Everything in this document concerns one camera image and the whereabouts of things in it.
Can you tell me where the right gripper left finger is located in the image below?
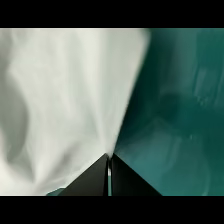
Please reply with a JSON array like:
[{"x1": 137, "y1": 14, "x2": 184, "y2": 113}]
[{"x1": 61, "y1": 152, "x2": 110, "y2": 197}]

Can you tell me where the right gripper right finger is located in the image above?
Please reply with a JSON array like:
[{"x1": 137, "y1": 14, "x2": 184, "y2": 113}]
[{"x1": 110, "y1": 152, "x2": 163, "y2": 197}]

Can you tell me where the cream garment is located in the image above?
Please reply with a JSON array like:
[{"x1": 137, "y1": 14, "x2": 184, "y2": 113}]
[{"x1": 0, "y1": 28, "x2": 152, "y2": 197}]

